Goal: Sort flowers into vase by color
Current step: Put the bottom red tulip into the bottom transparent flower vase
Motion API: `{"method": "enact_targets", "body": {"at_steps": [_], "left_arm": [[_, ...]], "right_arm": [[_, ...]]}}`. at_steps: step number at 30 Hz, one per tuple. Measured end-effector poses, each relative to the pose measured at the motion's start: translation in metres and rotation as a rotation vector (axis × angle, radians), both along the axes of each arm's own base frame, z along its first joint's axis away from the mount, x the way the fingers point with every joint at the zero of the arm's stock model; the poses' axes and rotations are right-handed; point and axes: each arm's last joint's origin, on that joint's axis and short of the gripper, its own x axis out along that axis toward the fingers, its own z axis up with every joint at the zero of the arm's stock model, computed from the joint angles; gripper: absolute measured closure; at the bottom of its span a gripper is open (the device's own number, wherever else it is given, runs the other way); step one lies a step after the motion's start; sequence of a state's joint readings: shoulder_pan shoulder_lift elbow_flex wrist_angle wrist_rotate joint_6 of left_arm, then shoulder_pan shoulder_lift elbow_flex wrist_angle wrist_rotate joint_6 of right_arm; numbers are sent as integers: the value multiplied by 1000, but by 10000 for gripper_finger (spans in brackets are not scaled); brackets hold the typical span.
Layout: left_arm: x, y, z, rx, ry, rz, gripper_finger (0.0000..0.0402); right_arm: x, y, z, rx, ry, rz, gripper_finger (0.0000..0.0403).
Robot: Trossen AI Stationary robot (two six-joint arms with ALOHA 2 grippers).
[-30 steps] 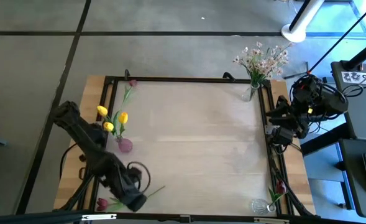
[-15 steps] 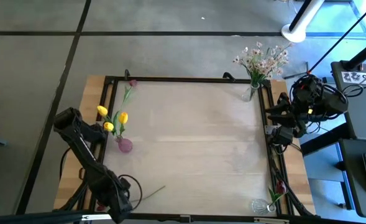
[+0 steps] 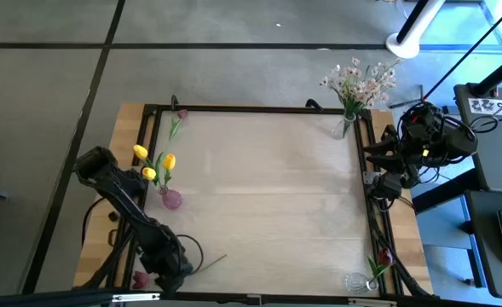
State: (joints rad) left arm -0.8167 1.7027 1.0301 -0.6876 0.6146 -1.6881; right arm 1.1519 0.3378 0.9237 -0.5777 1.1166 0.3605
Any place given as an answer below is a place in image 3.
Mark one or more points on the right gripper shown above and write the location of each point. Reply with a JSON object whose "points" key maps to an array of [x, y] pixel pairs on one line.
{"points": [[408, 155]]}

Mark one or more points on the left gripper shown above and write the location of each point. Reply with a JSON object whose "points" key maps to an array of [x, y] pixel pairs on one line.
{"points": [[167, 264]]}

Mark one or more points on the white veined orchid stem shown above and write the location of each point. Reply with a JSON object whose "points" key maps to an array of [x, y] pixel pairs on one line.
{"points": [[361, 87]]}

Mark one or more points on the yellow tulip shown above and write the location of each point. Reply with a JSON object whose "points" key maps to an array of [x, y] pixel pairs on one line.
{"points": [[169, 161], [148, 173], [140, 151]]}

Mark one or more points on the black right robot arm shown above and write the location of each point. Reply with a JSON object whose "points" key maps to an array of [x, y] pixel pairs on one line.
{"points": [[438, 136]]}

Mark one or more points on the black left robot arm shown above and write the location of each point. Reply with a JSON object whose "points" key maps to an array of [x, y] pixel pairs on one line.
{"points": [[122, 200]]}

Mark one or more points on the tall clear glass vase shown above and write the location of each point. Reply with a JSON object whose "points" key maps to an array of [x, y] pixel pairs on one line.
{"points": [[343, 127]]}

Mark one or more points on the purple glass vase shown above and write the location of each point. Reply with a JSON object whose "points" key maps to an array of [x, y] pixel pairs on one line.
{"points": [[172, 199]]}

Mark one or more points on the round ribbed clear vase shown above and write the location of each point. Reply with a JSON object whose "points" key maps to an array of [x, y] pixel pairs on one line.
{"points": [[357, 282]]}

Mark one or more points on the black clamp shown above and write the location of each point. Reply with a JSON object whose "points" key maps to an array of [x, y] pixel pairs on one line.
{"points": [[314, 104], [174, 101]]}

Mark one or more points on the grey desk cart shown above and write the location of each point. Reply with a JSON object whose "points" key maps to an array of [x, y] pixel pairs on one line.
{"points": [[495, 162]]}

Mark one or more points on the white pole stand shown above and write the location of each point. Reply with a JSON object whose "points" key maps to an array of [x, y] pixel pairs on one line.
{"points": [[406, 40]]}

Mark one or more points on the black tripod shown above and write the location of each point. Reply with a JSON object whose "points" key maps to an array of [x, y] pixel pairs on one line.
{"points": [[459, 59]]}

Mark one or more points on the black table frame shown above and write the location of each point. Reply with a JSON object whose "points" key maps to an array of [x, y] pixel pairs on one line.
{"points": [[363, 213]]}

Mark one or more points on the grey metal frame beams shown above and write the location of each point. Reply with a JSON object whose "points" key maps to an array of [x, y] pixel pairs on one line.
{"points": [[63, 297]]}

